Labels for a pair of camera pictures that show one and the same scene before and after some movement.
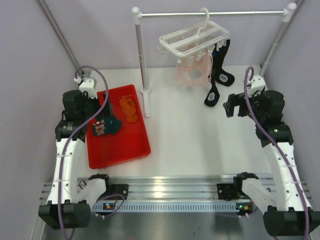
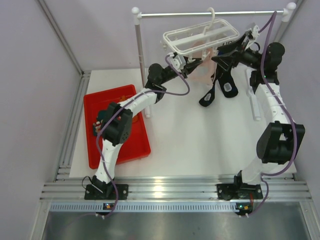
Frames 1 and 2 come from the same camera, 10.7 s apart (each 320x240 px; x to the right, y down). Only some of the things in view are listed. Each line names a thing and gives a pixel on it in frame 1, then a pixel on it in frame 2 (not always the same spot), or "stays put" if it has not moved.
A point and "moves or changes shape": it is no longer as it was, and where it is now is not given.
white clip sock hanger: [198, 41] moves or changes shape
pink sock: [194, 70] moves or changes shape
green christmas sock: [99, 128] stays put
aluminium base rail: [167, 190] stays put
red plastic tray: [131, 142] stays put
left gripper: [106, 110] to [190, 67]
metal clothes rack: [137, 16] stays put
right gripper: [235, 100] to [225, 61]
